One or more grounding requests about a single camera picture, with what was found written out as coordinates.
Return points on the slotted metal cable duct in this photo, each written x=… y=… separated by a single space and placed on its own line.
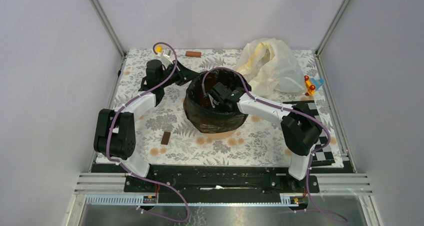
x=201 y=200

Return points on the black trash bag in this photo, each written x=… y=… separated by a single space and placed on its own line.
x=198 y=109

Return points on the black white checkerboard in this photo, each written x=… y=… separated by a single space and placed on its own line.
x=321 y=151

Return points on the blue toy piece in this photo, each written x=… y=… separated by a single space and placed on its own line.
x=317 y=83

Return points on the translucent white trash bag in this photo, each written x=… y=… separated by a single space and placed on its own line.
x=269 y=65

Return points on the brown cylinder block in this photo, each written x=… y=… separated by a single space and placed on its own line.
x=193 y=54

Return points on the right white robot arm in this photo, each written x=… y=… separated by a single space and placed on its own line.
x=300 y=163

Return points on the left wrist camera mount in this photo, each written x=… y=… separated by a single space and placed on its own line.
x=165 y=57

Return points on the dark brown wooden block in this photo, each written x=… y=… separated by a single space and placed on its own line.
x=165 y=138

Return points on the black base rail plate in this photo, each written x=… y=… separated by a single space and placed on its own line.
x=183 y=181

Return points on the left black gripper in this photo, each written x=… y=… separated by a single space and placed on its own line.
x=184 y=75

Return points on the red yellow toy vehicle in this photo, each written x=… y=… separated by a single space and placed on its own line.
x=310 y=85

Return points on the orange plastic trash bin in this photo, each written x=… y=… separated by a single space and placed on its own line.
x=219 y=136

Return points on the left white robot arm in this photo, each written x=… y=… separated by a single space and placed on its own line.
x=115 y=134

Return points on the floral patterned table mat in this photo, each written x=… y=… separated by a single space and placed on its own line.
x=256 y=143

